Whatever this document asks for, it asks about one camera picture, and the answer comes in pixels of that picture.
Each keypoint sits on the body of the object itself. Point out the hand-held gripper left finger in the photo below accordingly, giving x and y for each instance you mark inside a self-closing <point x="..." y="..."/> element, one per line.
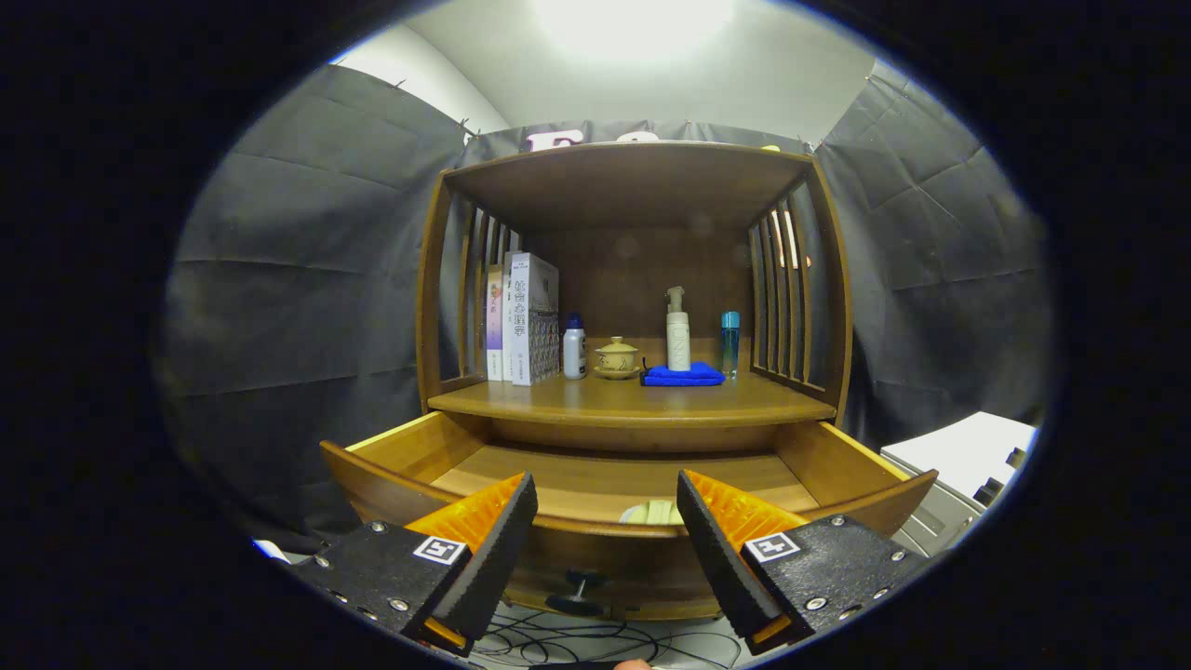
<point x="493" y="558"/>

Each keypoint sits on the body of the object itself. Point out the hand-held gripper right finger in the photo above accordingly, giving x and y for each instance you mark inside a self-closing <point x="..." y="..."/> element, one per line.
<point x="724" y="558"/>

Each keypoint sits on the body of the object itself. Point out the wooden drawer with black knob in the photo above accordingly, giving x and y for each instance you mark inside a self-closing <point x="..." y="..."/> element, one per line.
<point x="595" y="484"/>

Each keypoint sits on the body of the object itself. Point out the wooden countertop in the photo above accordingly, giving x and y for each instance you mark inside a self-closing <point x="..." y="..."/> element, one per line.
<point x="633" y="400"/>

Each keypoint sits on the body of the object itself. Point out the white drawer unit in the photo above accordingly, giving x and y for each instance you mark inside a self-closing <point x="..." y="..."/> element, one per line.
<point x="958" y="456"/>

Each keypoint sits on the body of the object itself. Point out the brown wooden cabinet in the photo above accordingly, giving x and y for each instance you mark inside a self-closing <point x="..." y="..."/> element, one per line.
<point x="642" y="270"/>

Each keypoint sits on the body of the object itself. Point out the blue folded cloth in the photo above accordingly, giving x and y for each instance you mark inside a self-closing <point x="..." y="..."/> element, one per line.
<point x="684" y="376"/>

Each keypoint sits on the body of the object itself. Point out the thin white book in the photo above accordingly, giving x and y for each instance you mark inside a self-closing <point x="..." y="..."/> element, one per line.
<point x="507" y="354"/>

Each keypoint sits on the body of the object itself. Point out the teal slim bottle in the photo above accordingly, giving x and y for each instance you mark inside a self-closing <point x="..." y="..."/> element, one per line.
<point x="730" y="349"/>

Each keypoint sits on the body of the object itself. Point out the white pump bottle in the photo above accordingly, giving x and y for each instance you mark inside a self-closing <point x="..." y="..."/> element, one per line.
<point x="678" y="344"/>

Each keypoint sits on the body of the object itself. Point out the white bottle with blue cap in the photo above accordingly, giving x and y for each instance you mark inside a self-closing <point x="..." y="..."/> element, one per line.
<point x="575" y="354"/>

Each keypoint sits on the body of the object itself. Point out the yellow lidded tea cup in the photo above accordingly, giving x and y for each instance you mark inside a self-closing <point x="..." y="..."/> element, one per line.
<point x="617" y="358"/>

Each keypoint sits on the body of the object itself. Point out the purple spine book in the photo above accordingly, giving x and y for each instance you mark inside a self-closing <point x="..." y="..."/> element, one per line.
<point x="494" y="326"/>

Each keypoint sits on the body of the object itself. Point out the large white book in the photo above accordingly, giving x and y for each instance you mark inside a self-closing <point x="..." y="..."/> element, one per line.
<point x="532" y="326"/>

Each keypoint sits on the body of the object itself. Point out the black backdrop cloth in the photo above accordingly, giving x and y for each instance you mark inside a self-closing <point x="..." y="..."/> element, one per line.
<point x="279" y="307"/>

